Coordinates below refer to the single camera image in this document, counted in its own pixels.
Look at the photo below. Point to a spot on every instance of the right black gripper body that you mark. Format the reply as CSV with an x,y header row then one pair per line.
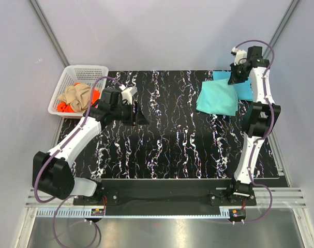
x,y
238,74

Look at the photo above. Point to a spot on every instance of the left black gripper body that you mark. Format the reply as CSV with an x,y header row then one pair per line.
x,y
125,113

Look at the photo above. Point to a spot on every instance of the teal t shirt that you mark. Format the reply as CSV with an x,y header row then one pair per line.
x,y
217,97

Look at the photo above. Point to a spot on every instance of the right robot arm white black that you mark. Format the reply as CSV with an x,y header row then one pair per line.
x,y
260,119

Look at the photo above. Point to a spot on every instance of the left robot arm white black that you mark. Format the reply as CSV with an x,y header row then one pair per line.
x,y
52,170

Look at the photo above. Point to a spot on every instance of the folded blue t shirt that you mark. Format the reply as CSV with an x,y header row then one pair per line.
x,y
243,90

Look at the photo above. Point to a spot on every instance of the beige t shirt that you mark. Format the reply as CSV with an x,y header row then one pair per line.
x,y
76,96

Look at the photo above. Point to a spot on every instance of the orange t shirt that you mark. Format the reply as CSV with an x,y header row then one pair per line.
x,y
65,107

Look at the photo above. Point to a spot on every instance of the white plastic laundry basket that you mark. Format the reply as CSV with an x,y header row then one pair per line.
x,y
87,74

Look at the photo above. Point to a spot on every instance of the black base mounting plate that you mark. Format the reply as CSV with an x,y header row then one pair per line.
x,y
168,197

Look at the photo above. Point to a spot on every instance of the left orange connector board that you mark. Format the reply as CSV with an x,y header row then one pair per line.
x,y
97,212

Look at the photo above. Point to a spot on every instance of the orange connector board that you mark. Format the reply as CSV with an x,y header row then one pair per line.
x,y
236,213
97,212

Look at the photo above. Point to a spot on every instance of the right orange connector board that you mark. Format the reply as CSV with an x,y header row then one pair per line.
x,y
236,213

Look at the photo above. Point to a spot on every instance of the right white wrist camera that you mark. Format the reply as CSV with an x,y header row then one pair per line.
x,y
240,56

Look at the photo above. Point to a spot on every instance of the aluminium rail frame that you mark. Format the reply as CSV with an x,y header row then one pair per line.
x,y
281,198

